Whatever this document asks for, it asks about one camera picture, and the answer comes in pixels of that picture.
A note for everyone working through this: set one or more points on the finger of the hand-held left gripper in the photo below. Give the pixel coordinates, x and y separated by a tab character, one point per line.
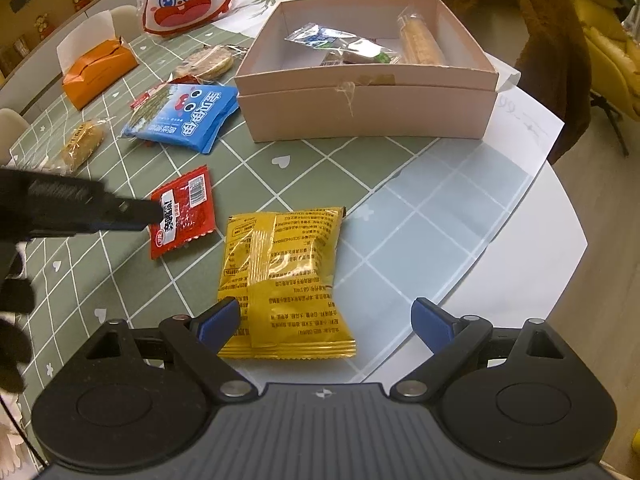
137	212

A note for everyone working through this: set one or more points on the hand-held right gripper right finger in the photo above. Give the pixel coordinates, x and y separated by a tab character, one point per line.
432	325

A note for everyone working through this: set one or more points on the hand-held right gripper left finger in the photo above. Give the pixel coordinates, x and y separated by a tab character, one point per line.
220	322

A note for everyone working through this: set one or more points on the red snack packet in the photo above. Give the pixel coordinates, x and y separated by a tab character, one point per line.
182	215

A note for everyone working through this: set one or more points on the yellow snack packet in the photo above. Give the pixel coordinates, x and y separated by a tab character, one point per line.
285	280

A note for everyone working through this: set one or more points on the pink cardboard box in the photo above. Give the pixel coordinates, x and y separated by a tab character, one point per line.
370	100

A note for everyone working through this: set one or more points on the small clear blue-print packet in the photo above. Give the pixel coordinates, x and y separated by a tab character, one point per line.
320	37

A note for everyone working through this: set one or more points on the clear packet with green print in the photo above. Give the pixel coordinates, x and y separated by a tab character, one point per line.
362	52

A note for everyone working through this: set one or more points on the clear packet with golden roll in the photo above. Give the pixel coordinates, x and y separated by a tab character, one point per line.
420	42

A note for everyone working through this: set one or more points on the person's left hand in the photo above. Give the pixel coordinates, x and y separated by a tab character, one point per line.
12	295

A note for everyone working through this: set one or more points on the clear packet with tan bar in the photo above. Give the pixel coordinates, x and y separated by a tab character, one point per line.
82	145

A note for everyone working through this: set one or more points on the white chair back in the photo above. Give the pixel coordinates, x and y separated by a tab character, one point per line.
12	120
125	17

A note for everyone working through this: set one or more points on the blue snack packet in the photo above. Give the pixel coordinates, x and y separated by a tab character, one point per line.
185	117

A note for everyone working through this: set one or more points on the green-print snack packet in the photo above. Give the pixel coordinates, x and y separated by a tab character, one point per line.
145	105

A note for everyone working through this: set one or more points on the orange tissue box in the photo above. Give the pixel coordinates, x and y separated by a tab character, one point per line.
97	70

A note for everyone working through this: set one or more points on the clear packet with round biscuit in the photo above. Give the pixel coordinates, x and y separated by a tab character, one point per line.
212	62

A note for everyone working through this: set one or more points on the wooden display shelf cabinet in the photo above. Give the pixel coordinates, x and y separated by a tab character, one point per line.
45	5

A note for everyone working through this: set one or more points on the white paper sheet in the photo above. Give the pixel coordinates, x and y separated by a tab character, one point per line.
530	130
250	12

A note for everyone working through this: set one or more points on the brown fur blanket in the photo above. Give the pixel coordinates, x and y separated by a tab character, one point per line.
525	20

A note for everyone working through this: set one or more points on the yellow recliner chair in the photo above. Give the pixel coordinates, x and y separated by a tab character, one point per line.
612	60

